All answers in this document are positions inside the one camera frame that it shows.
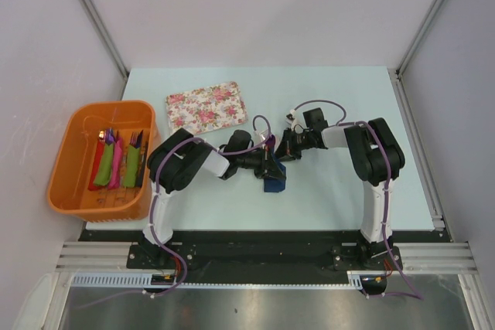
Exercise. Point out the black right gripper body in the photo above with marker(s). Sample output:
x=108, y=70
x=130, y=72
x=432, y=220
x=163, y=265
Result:
x=298, y=142

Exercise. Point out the green napkin roll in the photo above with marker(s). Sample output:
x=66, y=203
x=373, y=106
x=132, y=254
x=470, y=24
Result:
x=103, y=176
x=132, y=162

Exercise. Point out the purple metal spoon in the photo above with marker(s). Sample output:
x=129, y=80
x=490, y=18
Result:
x=271, y=142

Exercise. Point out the white slotted cable duct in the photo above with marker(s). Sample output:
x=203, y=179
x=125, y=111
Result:
x=111, y=280

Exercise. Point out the floral rectangular tray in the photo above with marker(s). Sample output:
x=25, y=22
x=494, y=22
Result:
x=206, y=109

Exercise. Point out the pink napkin roll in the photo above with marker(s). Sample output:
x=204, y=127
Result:
x=114, y=182

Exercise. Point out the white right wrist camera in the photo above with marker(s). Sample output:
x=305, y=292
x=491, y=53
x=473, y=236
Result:
x=291, y=119

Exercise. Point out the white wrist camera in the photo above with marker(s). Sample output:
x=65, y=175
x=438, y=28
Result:
x=261, y=137
x=291, y=119

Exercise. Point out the dark blue paper napkin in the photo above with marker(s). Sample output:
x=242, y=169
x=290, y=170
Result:
x=274, y=186

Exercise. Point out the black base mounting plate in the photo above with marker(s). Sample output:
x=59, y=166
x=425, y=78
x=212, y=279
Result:
x=265, y=258

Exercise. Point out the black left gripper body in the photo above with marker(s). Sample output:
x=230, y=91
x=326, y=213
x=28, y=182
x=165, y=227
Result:
x=254, y=161

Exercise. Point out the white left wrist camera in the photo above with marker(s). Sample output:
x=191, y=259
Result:
x=261, y=137

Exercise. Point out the aluminium frame rail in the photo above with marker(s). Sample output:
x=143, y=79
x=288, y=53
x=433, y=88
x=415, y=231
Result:
x=93, y=257

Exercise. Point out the orange plastic basket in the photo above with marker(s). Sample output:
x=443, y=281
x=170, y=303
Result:
x=131, y=120

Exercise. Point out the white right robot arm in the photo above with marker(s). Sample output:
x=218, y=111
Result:
x=376, y=156

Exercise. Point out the red napkin roll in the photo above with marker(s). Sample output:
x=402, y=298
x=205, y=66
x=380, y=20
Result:
x=95, y=167

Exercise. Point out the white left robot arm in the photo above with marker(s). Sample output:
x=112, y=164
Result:
x=176, y=162

